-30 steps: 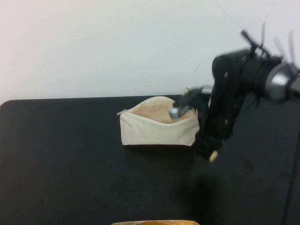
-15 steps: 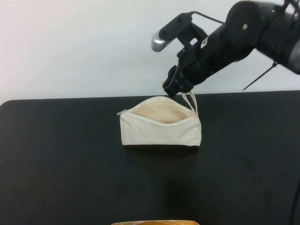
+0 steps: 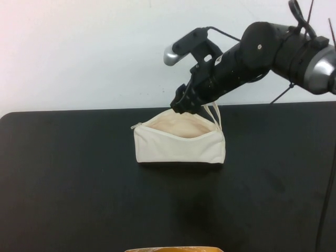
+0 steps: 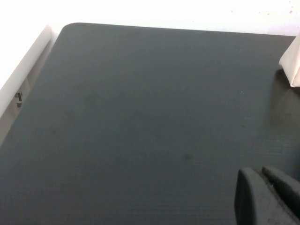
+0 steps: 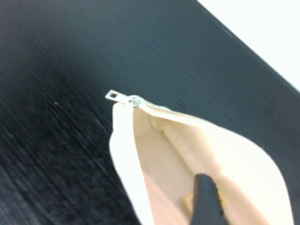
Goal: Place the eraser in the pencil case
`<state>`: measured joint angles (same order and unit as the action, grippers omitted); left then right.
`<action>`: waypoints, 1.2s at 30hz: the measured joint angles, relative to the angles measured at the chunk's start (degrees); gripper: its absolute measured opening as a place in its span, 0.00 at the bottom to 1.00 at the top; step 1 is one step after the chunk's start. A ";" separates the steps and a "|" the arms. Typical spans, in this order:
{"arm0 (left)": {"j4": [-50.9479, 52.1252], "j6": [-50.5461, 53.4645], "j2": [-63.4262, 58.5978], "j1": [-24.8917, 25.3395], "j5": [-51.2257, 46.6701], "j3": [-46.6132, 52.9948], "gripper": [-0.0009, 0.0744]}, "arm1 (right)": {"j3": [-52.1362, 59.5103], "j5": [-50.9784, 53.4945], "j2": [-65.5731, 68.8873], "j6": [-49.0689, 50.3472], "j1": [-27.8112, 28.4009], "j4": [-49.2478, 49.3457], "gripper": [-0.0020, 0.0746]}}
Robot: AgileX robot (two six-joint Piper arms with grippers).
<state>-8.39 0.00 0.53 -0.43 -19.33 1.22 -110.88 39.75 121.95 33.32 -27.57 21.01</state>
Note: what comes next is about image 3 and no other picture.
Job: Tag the yellow orange cardboard object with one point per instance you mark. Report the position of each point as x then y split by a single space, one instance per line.
170 246

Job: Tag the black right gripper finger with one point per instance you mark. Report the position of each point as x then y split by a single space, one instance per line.
178 98
190 103

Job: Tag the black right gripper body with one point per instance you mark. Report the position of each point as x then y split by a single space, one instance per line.
218 76

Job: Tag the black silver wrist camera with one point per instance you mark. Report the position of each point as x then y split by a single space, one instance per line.
189 44

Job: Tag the cream canvas pencil case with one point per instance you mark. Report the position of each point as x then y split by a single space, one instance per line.
170 149

